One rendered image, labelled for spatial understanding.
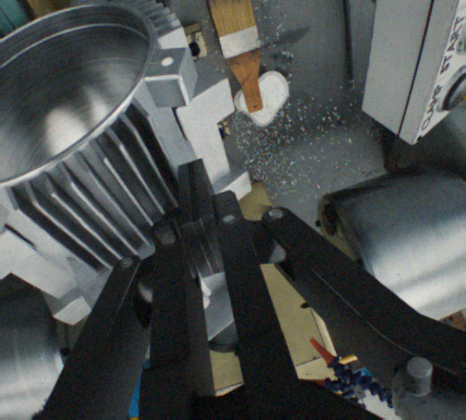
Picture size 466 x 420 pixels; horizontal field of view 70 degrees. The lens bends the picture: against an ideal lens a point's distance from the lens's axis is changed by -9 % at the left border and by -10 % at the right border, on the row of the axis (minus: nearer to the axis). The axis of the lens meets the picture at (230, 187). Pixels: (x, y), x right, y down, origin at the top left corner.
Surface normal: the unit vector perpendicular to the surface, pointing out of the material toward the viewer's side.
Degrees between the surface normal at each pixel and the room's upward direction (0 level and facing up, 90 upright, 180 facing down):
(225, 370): 90
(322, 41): 0
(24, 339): 88
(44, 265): 23
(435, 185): 103
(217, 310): 90
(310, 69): 0
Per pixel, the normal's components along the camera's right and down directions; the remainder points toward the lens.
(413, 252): -0.07, -0.22
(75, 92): 0.36, 0.75
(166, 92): -0.12, 0.84
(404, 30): -0.79, 0.58
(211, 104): 0.61, 0.61
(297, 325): -0.17, -0.53
